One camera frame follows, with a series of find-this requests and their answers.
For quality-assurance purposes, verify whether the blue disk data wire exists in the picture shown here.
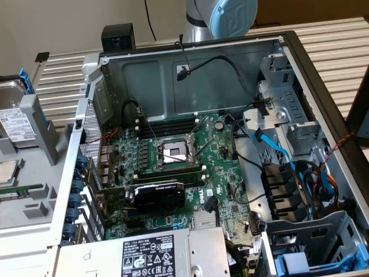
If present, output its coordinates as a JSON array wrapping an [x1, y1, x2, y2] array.
[[302, 169, 331, 211]]

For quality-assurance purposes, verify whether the red yellow power wire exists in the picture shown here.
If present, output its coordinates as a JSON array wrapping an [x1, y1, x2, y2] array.
[[324, 173, 341, 216]]

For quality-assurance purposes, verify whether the hard disk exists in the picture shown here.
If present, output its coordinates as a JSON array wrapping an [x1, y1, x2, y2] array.
[[0, 68, 40, 149]]

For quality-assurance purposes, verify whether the grey metal disk bay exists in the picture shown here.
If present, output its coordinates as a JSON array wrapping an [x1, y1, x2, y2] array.
[[261, 209, 369, 277]]

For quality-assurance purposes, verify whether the empty blue disk carrier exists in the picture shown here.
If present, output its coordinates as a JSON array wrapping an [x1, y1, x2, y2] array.
[[273, 241, 369, 275]]

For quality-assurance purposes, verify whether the black RAM slot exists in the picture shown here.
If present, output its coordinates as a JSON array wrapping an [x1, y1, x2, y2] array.
[[138, 123, 198, 139], [137, 117, 199, 130]]

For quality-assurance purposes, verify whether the CPU socket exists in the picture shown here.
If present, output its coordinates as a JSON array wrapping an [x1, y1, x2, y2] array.
[[154, 136, 199, 171]]

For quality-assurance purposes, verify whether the metal locking lever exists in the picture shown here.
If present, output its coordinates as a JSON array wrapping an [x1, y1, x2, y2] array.
[[190, 135, 216, 162], [137, 106, 159, 143]]

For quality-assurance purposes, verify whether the metal socket cover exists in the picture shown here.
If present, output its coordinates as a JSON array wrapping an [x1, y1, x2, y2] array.
[[187, 115, 214, 145]]

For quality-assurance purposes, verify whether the installed green RAM stick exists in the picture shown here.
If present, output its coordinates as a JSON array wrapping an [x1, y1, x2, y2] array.
[[134, 169, 204, 182]]

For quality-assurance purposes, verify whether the green Dell motherboard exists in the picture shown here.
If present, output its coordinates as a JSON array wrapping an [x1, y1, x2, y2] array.
[[97, 111, 262, 260]]

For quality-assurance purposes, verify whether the black graphics card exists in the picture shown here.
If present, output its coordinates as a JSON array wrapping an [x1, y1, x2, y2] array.
[[96, 179, 187, 214]]

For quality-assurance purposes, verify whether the open PC case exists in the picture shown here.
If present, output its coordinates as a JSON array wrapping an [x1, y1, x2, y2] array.
[[47, 30, 369, 277]]

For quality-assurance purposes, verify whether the silver chipset heatsink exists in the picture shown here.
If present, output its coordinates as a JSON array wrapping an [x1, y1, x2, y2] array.
[[191, 211, 217, 231]]

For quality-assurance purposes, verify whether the black fan shroud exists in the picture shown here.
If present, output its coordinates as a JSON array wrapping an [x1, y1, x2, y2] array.
[[261, 162, 308, 223]]

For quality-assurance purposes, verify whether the silver metal drive cage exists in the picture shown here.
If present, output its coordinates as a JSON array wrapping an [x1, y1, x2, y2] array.
[[241, 53, 331, 162]]

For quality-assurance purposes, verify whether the black box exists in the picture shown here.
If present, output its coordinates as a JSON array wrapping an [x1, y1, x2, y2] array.
[[100, 24, 137, 55]]

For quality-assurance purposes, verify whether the grey power supply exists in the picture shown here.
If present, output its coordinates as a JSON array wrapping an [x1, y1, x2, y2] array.
[[56, 226, 231, 277]]

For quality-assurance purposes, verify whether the grey parts rack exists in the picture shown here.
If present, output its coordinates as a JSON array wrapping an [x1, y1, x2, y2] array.
[[0, 93, 79, 231]]

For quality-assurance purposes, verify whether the dark brown panel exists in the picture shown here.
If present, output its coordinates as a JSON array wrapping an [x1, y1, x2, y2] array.
[[345, 65, 369, 145]]

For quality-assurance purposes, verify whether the silver CPU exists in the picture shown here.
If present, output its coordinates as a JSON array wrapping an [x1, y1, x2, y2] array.
[[0, 159, 20, 186]]

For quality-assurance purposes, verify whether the brown cardboard box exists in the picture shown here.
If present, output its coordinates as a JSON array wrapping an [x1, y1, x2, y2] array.
[[247, 0, 369, 29]]

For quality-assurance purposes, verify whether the black wire with connector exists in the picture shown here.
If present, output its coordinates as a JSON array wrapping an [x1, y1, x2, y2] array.
[[176, 55, 262, 105]]

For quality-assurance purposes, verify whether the looped black wire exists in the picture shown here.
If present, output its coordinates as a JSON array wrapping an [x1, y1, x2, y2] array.
[[122, 99, 145, 128]]

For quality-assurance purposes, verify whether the black SATA wire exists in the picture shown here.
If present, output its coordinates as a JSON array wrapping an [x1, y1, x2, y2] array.
[[204, 196, 219, 229]]

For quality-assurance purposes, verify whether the curved black wire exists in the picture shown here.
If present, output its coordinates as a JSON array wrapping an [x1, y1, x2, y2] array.
[[229, 114, 265, 171]]

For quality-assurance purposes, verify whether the thin black red wire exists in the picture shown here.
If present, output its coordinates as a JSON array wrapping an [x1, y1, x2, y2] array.
[[174, 33, 193, 75]]

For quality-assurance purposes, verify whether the flat light blue SATA wire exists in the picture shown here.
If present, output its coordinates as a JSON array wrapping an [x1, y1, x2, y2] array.
[[251, 128, 303, 181]]

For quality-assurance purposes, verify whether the thin black cable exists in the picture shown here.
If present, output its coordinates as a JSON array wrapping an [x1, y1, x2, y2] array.
[[144, 0, 158, 41]]

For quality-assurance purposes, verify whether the braided power cable bundle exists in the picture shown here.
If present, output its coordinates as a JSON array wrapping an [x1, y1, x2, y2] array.
[[224, 239, 256, 277]]

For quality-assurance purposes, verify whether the red black twisted wire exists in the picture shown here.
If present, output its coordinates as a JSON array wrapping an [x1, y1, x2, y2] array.
[[319, 132, 359, 169]]

